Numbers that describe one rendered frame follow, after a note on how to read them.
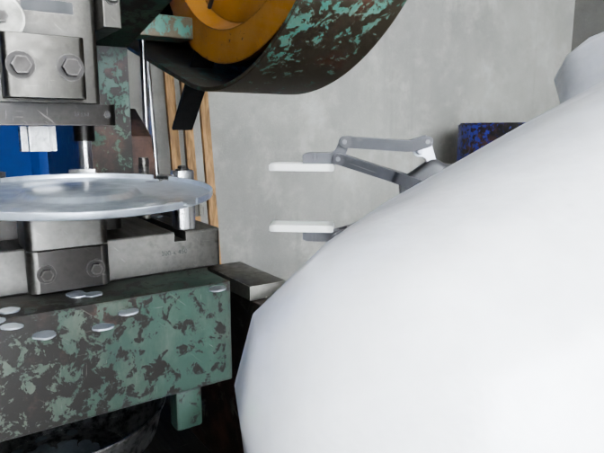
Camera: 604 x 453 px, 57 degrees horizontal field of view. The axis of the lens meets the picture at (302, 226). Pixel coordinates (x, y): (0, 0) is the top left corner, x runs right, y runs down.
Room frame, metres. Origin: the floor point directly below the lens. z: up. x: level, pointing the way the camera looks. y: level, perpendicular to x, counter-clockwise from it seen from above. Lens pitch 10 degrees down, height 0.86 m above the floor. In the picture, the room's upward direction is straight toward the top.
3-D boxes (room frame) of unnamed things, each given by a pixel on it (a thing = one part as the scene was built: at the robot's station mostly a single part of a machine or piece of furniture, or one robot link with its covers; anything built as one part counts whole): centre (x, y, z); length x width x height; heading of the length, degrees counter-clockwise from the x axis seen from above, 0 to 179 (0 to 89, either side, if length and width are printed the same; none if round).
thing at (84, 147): (0.94, 0.36, 0.81); 0.02 x 0.02 x 0.14
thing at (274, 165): (0.61, 0.00, 0.81); 0.07 x 0.03 x 0.01; 86
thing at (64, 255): (0.70, 0.30, 0.72); 0.25 x 0.14 x 0.14; 34
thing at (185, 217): (0.84, 0.18, 0.75); 0.03 x 0.03 x 0.10; 34
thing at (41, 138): (0.83, 0.39, 0.84); 0.05 x 0.03 x 0.04; 124
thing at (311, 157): (0.61, -0.03, 0.83); 0.05 x 0.01 x 0.03; 86
